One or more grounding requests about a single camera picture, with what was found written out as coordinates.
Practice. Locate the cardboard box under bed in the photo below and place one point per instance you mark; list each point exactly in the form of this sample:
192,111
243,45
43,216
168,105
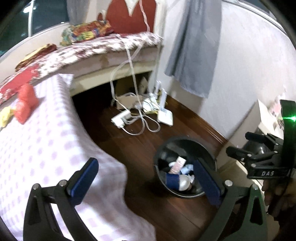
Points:
125,92

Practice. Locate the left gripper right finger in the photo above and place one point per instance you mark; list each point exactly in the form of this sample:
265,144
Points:
207,182

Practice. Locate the light blue crumpled cloth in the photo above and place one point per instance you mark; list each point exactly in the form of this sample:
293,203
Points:
188,170

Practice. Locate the pink checkered tablecloth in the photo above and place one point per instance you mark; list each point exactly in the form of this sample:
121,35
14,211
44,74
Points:
50,146

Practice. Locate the blue white small carton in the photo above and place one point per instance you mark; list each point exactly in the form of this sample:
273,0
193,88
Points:
172,181

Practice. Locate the white wifi router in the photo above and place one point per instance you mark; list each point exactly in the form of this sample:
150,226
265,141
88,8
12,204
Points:
165,116

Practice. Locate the red plastic bag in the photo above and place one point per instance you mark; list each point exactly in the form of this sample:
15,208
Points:
27,102

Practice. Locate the white power strip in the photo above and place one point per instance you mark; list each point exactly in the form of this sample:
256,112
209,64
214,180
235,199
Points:
120,119

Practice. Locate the floral bed quilt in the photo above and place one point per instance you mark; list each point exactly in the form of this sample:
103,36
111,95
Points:
66,56

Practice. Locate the window with white frame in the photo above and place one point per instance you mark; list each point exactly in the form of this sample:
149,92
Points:
33,18

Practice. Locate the yellow cloth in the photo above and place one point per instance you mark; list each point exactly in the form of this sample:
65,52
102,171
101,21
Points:
5,116

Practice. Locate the colourful patterned pillow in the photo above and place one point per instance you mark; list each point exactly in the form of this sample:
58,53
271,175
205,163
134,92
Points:
84,32

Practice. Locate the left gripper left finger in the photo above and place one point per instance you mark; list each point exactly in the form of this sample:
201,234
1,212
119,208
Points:
81,180

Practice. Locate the grey hanging towel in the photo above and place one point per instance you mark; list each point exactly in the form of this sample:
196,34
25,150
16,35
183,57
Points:
193,58

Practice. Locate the grey curtain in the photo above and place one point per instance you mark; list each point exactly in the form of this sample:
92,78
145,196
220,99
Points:
77,11

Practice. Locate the white pink small bottle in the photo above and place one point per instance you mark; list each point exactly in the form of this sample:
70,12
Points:
177,165

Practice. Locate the black round trash bin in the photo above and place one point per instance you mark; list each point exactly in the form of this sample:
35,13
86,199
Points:
189,149

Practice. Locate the right human hand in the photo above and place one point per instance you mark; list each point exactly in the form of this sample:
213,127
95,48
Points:
277,197

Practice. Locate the red padded headboard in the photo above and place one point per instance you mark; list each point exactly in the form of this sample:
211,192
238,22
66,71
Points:
122,22

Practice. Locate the folded red yellow blanket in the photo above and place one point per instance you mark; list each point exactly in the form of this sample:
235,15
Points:
36,54

